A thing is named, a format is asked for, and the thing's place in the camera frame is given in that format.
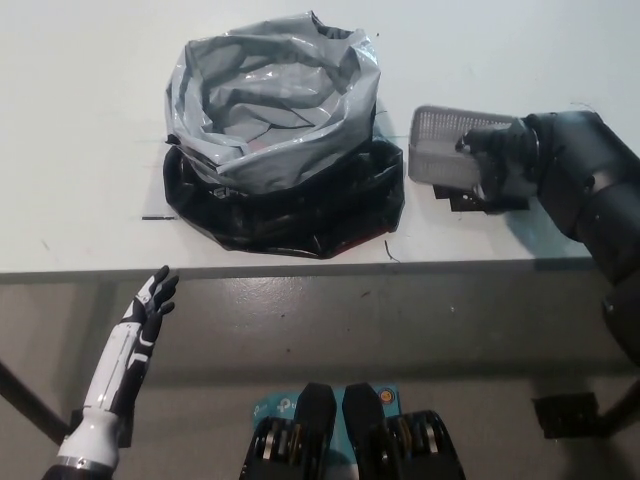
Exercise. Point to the grey perforated rectangular basket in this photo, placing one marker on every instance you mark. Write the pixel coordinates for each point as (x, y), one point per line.
(435, 165)

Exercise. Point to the grey and black plastic bag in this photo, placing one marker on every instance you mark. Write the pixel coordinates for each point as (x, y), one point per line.
(280, 215)

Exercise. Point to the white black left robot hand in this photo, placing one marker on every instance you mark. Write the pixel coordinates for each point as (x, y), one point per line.
(125, 350)

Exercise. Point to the black flat mat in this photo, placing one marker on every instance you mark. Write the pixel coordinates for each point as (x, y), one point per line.
(465, 200)

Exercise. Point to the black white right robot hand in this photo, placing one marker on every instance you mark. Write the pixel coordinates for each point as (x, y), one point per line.
(510, 165)

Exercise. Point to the teal printed box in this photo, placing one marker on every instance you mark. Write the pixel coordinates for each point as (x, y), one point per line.
(280, 407)

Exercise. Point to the black table leg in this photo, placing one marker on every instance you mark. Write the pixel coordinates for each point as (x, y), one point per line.
(30, 400)
(625, 407)

